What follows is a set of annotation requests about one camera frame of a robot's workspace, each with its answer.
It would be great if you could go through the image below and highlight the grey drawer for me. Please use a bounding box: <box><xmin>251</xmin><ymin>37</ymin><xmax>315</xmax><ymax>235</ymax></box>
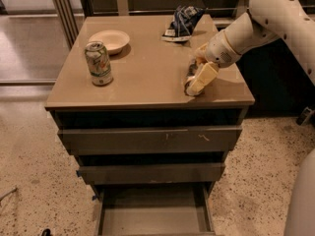
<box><xmin>58</xmin><ymin>126</ymin><xmax>242</xmax><ymax>155</ymax></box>
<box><xmin>79</xmin><ymin>163</ymin><xmax>225</xmax><ymax>185</ymax></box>
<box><xmin>94</xmin><ymin>183</ymin><xmax>216</xmax><ymax>236</ymax></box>

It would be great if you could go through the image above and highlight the grey floor cable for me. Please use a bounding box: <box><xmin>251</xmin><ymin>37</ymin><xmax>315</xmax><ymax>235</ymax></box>
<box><xmin>0</xmin><ymin>186</ymin><xmax>19</xmax><ymax>203</ymax></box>

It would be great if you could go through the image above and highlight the grey drawer cabinet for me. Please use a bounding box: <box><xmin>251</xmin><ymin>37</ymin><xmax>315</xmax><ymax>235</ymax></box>
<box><xmin>44</xmin><ymin>14</ymin><xmax>256</xmax><ymax>236</ymax></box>

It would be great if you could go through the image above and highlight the green white soda can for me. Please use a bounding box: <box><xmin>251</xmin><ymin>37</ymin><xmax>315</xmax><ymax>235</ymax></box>
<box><xmin>85</xmin><ymin>41</ymin><xmax>113</xmax><ymax>86</ymax></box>

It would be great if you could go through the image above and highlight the top grey drawer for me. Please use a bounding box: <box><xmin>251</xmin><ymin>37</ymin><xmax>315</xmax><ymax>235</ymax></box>
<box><xmin>58</xmin><ymin>126</ymin><xmax>242</xmax><ymax>155</ymax></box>

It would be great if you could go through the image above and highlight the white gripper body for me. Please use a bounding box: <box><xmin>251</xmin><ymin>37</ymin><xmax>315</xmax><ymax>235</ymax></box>
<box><xmin>205</xmin><ymin>30</ymin><xmax>241</xmax><ymax>68</ymax></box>

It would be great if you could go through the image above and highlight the blue chip bag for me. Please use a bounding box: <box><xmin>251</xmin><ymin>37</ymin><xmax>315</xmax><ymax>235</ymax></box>
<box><xmin>161</xmin><ymin>6</ymin><xmax>205</xmax><ymax>42</ymax></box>

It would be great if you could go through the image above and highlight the orange soda can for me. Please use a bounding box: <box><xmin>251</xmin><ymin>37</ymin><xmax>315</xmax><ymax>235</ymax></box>
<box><xmin>184</xmin><ymin>59</ymin><xmax>200</xmax><ymax>96</ymax></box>

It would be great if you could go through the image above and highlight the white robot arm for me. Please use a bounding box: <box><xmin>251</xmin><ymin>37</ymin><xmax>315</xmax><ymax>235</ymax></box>
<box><xmin>185</xmin><ymin>0</ymin><xmax>315</xmax><ymax>236</ymax></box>

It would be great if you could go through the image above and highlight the bottom grey drawer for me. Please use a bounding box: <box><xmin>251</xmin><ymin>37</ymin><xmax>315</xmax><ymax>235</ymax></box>
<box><xmin>94</xmin><ymin>183</ymin><xmax>216</xmax><ymax>236</ymax></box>

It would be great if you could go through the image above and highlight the white bowl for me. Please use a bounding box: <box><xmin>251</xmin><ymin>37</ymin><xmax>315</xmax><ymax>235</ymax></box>
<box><xmin>89</xmin><ymin>30</ymin><xmax>130</xmax><ymax>55</ymax></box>

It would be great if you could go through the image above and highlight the middle grey drawer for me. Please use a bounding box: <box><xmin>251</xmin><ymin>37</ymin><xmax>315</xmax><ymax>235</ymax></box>
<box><xmin>79</xmin><ymin>163</ymin><xmax>225</xmax><ymax>185</ymax></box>

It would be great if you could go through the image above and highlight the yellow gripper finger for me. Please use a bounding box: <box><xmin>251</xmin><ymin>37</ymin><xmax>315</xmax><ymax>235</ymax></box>
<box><xmin>194</xmin><ymin>43</ymin><xmax>208</xmax><ymax>64</ymax></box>
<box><xmin>196</xmin><ymin>62</ymin><xmax>219</xmax><ymax>93</ymax></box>

